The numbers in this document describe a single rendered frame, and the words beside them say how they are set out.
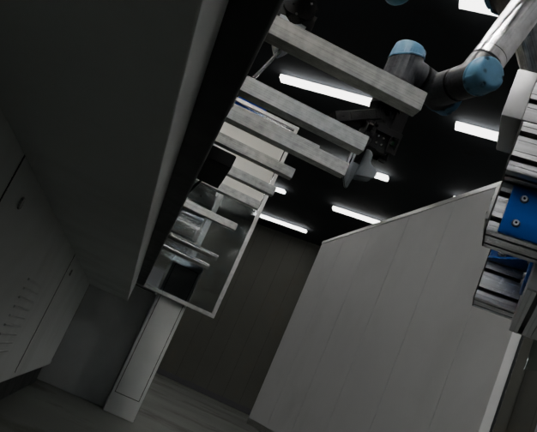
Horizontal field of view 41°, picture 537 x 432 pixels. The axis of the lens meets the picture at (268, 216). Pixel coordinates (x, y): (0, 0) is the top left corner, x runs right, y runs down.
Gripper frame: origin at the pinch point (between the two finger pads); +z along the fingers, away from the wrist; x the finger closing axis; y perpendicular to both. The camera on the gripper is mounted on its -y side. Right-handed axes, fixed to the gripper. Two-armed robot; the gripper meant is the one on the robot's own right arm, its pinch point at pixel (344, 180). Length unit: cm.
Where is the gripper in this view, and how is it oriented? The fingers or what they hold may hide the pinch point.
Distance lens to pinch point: 152.3
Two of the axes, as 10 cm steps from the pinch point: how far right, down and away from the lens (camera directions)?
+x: -2.0, 1.7, 9.6
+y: 9.0, 4.3, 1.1
